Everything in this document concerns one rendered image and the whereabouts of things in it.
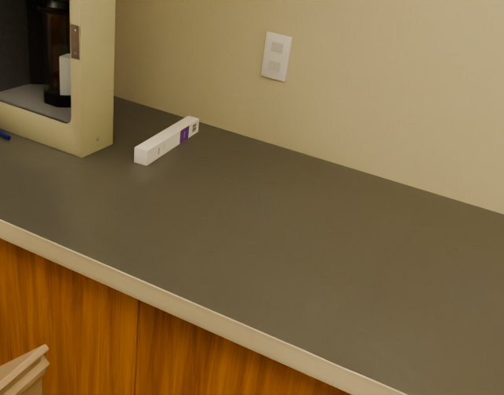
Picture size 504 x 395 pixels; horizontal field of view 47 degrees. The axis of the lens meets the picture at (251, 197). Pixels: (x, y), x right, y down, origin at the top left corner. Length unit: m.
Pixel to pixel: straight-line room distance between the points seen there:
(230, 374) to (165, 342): 0.13
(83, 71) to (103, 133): 0.17
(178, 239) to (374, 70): 0.65
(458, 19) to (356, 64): 0.25
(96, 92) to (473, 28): 0.84
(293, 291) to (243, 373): 0.16
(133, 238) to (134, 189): 0.19
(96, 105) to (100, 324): 0.51
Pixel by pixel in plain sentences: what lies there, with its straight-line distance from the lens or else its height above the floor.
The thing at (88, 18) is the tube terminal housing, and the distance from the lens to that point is 1.31.
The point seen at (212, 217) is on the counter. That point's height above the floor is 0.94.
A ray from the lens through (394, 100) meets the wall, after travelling 1.46.
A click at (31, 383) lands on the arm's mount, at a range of 0.54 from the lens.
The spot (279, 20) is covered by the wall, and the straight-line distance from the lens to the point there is 1.52.
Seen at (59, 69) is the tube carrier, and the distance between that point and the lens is 1.44.
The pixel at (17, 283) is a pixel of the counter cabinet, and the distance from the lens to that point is 1.25.
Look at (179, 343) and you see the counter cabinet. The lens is 1.04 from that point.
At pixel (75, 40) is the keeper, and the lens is 1.30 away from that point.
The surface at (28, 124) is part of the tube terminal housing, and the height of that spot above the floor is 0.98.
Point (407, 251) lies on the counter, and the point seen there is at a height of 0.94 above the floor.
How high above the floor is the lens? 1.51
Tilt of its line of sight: 27 degrees down
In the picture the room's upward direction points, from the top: 8 degrees clockwise
